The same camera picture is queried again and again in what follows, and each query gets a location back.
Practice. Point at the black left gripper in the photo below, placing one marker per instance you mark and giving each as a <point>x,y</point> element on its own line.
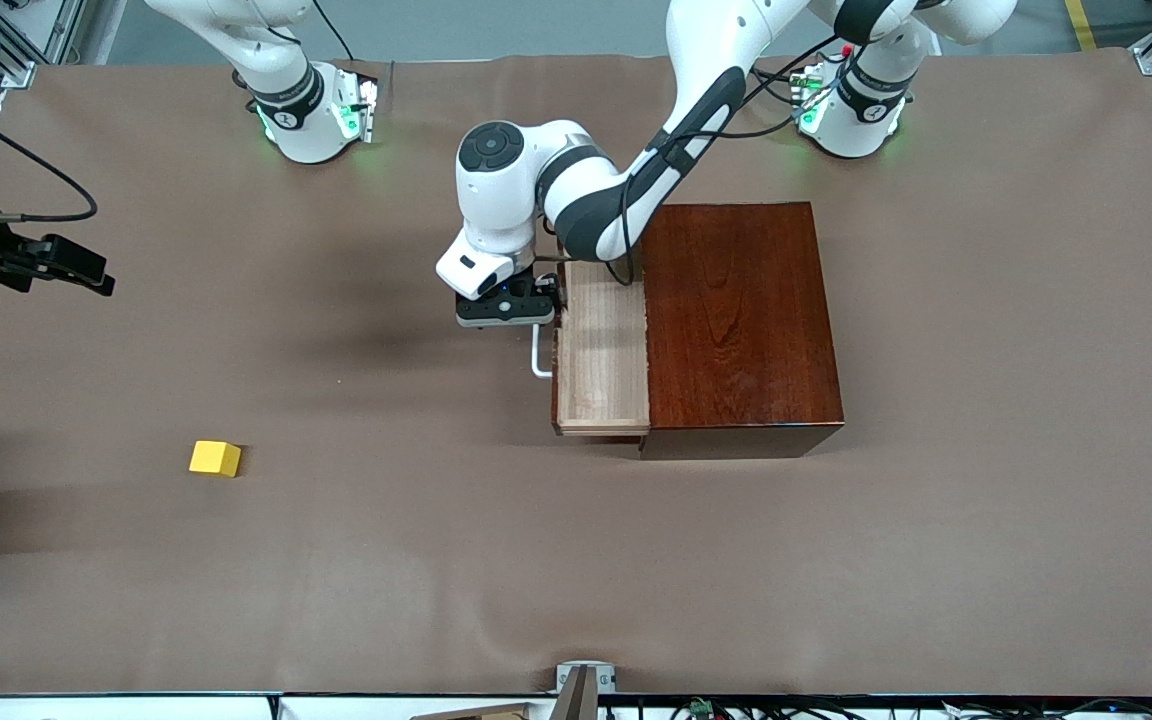
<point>557,292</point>

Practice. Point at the yellow block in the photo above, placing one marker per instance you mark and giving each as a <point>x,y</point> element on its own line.
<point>214,458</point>

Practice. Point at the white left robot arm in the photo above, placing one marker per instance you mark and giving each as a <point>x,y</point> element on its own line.
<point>586,190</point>

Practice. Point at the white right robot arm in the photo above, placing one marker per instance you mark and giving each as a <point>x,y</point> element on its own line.
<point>301,120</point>

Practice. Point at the dark brown wooden cabinet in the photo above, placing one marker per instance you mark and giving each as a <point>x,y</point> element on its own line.
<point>746,320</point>

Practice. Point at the brown table mat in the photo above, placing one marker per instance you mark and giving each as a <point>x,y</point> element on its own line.
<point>336,580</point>

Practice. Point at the brown wooden board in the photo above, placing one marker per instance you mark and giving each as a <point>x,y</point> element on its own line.
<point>481,713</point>

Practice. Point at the grey metal bracket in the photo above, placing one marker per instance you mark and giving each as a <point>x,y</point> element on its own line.
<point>584,678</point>

